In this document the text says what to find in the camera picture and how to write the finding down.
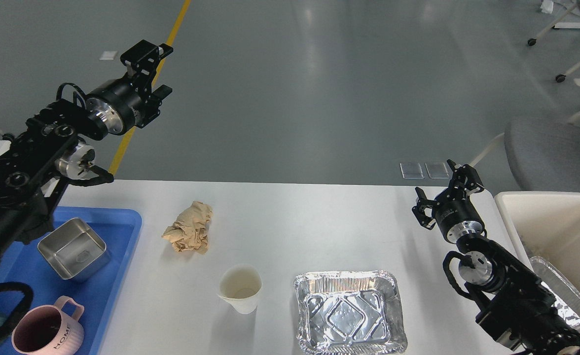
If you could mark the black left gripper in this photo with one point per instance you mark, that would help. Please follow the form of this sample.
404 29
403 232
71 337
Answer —
120 104

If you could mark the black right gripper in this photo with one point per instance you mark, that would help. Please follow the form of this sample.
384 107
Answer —
454 218

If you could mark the stainless steel rectangular container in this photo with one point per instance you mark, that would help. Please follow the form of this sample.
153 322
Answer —
74 251

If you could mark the pink ribbed mug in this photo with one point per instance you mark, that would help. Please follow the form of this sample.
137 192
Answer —
50 329

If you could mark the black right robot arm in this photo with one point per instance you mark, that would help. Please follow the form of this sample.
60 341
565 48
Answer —
515 309

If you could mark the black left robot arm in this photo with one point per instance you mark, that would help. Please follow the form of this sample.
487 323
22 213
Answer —
52 153

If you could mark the grey office chair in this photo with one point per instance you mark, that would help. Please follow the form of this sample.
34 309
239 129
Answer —
543 155

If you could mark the beige plastic bin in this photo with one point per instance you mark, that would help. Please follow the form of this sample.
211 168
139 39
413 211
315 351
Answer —
545 224

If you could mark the aluminium foil tray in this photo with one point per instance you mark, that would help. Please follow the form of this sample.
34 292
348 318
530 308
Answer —
349 313

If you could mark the crumpled brown paper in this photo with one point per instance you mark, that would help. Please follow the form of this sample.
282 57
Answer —
190 230

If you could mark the foil tray in bin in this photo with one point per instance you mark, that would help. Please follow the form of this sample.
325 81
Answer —
567 297

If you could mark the blue plastic tray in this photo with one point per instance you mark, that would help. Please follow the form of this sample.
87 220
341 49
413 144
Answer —
120 229

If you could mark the white paper cup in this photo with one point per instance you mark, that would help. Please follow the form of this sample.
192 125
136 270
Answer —
240 286

